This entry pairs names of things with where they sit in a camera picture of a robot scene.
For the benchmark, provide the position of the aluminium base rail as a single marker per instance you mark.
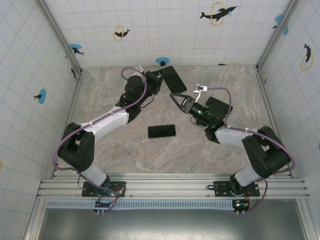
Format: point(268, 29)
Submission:
point(170, 187)

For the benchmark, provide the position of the aluminium side rail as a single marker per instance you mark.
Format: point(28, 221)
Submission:
point(267, 100)
point(74, 100)

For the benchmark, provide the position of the grey metal panel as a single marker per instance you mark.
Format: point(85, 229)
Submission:
point(170, 225)

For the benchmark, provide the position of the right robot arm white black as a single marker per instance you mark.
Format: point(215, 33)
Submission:
point(232, 135)

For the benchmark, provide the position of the green circuit board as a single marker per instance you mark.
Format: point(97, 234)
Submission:
point(102, 204)
point(241, 205)

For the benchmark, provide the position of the black phone white edge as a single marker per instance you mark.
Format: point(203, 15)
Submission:
point(175, 80)

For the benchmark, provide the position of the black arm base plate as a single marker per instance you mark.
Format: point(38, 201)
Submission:
point(122, 183)
point(221, 191)

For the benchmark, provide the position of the black smartphone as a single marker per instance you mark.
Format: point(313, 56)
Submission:
point(161, 131)
point(220, 103)

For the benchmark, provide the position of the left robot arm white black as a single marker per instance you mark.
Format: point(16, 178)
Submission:
point(110, 122)

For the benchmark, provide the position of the aluminium frame post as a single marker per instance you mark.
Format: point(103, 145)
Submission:
point(303, 217)
point(275, 37)
point(33, 220)
point(60, 37)

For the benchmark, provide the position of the blue circle fish sticker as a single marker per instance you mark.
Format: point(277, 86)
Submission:
point(42, 94)
point(162, 60)
point(75, 47)
point(278, 18)

